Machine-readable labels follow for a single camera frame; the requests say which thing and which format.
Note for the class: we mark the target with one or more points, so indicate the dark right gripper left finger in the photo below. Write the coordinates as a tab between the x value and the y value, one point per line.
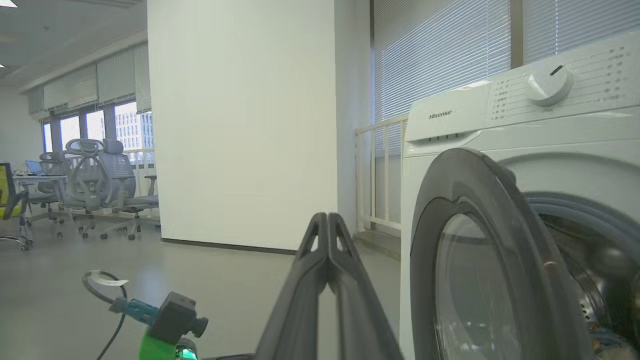
300	310

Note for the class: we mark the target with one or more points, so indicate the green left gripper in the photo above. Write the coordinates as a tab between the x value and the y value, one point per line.
156	349

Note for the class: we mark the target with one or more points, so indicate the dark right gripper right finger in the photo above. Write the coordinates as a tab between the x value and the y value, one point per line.
360	315

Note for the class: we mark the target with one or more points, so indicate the washing machine door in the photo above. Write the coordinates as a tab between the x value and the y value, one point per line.
500	200

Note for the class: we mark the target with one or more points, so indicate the blue cartoon print garment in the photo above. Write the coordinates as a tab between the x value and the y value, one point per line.
612	347

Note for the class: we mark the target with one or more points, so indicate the steel washing machine drum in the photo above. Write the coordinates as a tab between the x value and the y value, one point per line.
585	280

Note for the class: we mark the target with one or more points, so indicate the white front-load washing machine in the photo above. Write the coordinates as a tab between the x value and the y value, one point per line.
550	135

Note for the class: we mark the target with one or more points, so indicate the white plastic control knob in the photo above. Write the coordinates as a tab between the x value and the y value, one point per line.
547	86

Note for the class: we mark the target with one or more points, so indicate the white metal railing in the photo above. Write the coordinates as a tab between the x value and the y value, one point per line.
380	175

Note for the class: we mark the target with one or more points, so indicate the grey mesh office chair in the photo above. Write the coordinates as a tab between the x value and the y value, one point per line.
50	187
122	175
87	175

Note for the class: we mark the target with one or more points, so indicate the white office desk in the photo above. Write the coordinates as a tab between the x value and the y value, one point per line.
40	178

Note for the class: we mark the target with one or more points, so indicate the yellow green office chair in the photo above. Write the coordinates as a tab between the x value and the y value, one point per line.
6	185

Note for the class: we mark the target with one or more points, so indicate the white window blind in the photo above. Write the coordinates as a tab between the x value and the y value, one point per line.
120	75
575	25
440	55
70	90

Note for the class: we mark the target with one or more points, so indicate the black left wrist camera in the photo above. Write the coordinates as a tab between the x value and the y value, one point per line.
172	315

